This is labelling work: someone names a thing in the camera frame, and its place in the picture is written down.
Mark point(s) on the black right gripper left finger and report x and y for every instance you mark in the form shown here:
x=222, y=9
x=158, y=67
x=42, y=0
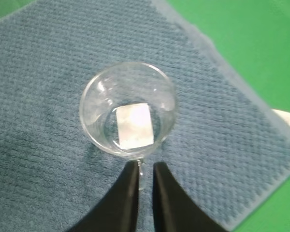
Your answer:
x=117, y=211

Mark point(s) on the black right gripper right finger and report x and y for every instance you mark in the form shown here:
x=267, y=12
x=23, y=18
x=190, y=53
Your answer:
x=173, y=209

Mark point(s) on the transparent glass cup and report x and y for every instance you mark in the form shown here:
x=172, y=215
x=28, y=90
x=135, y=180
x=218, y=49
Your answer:
x=128, y=110

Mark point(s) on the blue waffle towel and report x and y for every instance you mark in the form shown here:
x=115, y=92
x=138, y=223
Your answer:
x=228, y=150

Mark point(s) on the white towel label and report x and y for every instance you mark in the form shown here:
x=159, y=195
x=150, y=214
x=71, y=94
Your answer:
x=284, y=115

